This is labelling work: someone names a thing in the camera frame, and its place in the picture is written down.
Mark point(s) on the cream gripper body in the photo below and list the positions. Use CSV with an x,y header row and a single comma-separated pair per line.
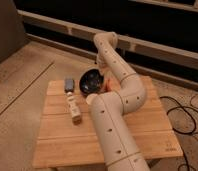
x,y
102,66

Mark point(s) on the dark ceramic bowl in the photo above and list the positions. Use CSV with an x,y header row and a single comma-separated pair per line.
x,y
91,82

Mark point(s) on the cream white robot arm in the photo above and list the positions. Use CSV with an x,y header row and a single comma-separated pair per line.
x,y
119,148

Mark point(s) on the white cup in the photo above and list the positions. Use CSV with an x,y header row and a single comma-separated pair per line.
x,y
90,98

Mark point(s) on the grey blue sponge block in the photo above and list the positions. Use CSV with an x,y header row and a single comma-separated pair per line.
x,y
69,85

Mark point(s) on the wooden board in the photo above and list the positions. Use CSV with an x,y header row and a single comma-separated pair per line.
x,y
62,143

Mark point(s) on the grey cabinet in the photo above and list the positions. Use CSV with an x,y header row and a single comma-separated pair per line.
x,y
12,33

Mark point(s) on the white metal rail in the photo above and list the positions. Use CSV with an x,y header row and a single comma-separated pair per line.
x,y
146,48

